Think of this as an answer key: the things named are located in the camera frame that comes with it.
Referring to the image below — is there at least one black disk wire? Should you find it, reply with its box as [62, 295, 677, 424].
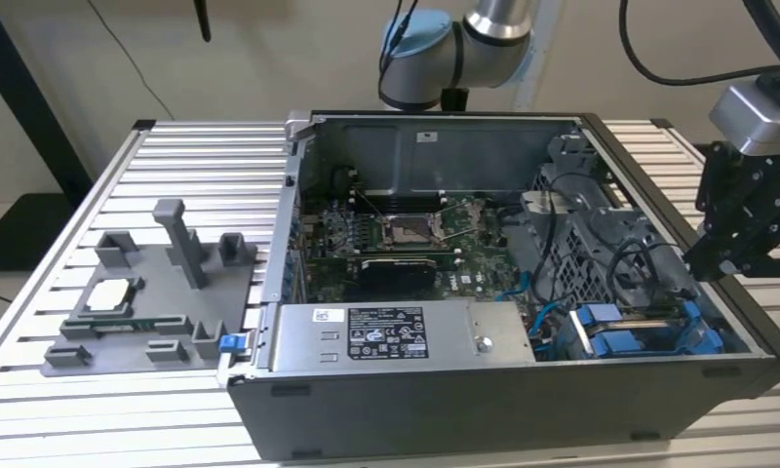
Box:
[605, 240, 664, 301]

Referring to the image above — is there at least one grey metal disk bay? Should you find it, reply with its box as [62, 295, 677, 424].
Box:
[522, 134, 701, 313]

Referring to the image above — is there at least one black RAM slot bank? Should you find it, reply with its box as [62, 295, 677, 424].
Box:
[349, 189, 446, 212]

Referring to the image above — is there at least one green motherboard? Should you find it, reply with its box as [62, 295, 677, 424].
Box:
[294, 192, 528, 303]

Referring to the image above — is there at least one metal socket cover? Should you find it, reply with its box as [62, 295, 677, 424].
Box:
[438, 201, 489, 240]

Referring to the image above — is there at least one CPU socket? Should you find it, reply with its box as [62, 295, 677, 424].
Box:
[380, 214, 442, 248]

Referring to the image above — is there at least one thin metal locking lever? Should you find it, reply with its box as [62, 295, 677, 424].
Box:
[353, 187, 386, 218]

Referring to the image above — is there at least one black open PC case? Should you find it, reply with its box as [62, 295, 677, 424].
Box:
[217, 109, 780, 462]

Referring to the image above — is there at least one silver power supply unit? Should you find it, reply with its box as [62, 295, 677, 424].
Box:
[269, 300, 538, 370]

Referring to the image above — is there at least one grey parts rack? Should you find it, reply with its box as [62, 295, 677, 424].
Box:
[41, 198, 258, 379]

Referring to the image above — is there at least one black hanging rod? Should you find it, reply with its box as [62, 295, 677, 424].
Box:
[191, 0, 213, 44]

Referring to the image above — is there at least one green RAM stick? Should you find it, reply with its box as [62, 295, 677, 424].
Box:
[67, 315, 193, 332]

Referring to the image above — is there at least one silver CPU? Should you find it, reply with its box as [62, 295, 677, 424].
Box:
[83, 280, 134, 313]

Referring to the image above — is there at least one black monitor stand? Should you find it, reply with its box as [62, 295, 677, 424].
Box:
[0, 0, 95, 272]

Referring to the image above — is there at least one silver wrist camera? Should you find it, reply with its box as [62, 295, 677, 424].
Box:
[707, 81, 780, 156]

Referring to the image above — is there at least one long black wire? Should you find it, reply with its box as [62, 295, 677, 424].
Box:
[533, 173, 586, 306]

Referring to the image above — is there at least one thick black cable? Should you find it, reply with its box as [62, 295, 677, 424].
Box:
[616, 0, 780, 85]

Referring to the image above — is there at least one blue wire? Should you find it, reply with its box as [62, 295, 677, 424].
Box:
[500, 285, 564, 355]

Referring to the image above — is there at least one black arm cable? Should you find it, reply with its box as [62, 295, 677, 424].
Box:
[380, 0, 421, 84]

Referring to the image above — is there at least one thin black wall cable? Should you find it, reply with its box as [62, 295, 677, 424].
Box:
[94, 0, 174, 121]

